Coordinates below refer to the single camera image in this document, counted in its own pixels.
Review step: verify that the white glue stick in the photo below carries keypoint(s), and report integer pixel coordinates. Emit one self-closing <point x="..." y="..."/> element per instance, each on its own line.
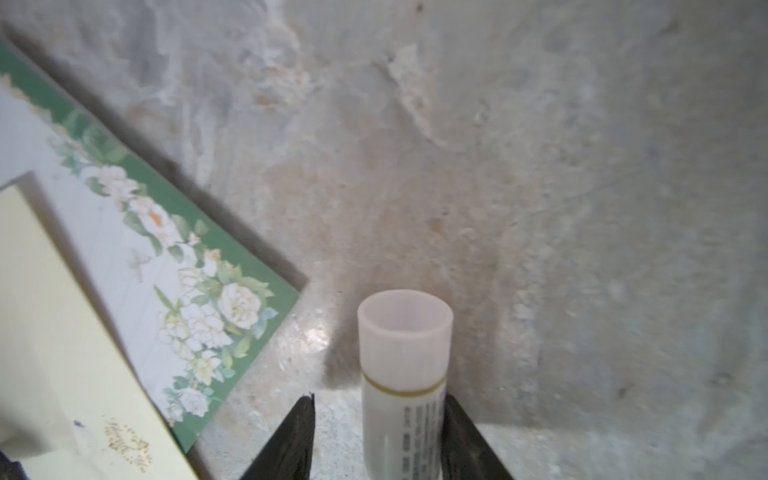
<point x="405" y="344"/>

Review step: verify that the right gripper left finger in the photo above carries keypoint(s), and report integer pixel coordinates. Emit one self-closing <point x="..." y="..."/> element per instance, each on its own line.
<point x="287" y="455"/>

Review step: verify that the floral green card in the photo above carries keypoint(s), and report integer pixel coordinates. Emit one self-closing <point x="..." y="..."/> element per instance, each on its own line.
<point x="190" y="306"/>

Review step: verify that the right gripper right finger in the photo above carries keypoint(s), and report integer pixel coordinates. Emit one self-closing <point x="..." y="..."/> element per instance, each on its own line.
<point x="465" y="454"/>

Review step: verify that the yellow envelope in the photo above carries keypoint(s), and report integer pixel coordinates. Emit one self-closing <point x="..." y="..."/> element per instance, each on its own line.
<point x="71" y="407"/>

